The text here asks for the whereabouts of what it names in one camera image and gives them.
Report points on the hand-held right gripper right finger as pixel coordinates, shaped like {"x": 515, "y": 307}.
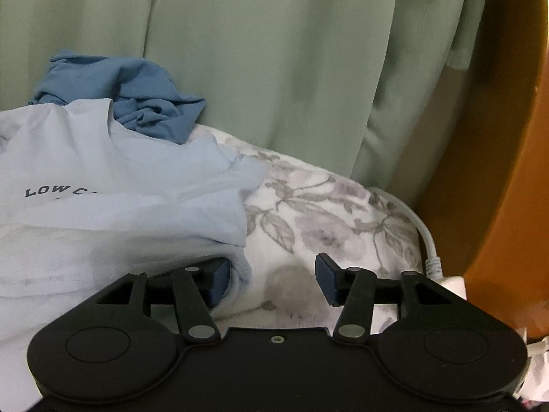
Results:
{"x": 326, "y": 279}

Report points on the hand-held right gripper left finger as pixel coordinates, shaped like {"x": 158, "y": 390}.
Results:
{"x": 221, "y": 281}

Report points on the light blue t-shirt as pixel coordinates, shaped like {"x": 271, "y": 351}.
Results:
{"x": 128, "y": 180}

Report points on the floral blanket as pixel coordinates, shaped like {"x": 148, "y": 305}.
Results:
{"x": 321, "y": 206}

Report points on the crumpled blue shirt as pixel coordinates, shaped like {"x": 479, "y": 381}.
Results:
{"x": 150, "y": 94}

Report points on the orange wooden headboard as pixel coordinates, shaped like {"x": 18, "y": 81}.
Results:
{"x": 506, "y": 180}

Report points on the green curtain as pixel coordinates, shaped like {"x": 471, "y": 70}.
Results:
{"x": 278, "y": 51}

